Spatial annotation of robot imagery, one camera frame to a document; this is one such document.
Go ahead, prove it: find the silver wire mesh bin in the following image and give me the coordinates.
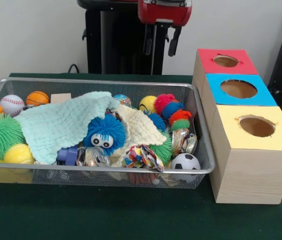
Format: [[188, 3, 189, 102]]
[[0, 77, 216, 190]]

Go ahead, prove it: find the orange basketball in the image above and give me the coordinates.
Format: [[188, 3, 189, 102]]
[[25, 90, 50, 107]]

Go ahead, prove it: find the wooden box with three holes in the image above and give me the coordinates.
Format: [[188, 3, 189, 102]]
[[192, 48, 282, 205]]

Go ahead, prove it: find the dark green table cloth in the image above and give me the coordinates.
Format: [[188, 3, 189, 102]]
[[0, 72, 282, 240]]

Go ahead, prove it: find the green fuzzy ball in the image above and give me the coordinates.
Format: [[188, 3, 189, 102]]
[[0, 113, 25, 160]]

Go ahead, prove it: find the cream waffle cloth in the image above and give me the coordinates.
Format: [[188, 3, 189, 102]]
[[109, 103, 168, 168]]

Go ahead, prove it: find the black and white soccer ball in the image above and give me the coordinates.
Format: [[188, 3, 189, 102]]
[[170, 152, 201, 171]]

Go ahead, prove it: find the black cable loop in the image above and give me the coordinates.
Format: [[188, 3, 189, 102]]
[[67, 63, 82, 74]]

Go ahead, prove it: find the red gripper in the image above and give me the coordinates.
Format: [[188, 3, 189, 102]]
[[137, 0, 193, 57]]

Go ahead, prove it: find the white baseball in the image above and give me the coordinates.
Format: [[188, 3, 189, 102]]
[[0, 94, 25, 117]]

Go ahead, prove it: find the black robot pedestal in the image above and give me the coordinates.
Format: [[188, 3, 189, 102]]
[[77, 0, 183, 75]]

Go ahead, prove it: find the yellow tennis ball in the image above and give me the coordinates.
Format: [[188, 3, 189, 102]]
[[3, 143, 35, 165]]

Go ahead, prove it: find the mint green waffle cloth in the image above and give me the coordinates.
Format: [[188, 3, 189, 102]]
[[13, 91, 120, 165]]

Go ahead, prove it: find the yellow smooth ball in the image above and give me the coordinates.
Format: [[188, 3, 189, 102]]
[[138, 95, 158, 113]]

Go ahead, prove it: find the blue fuzzy ball with eyes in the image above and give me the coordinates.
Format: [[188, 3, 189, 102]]
[[82, 114, 126, 156]]

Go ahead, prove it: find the multicolour fuzzy caterpillar toy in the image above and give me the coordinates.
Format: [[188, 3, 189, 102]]
[[154, 93, 193, 132]]

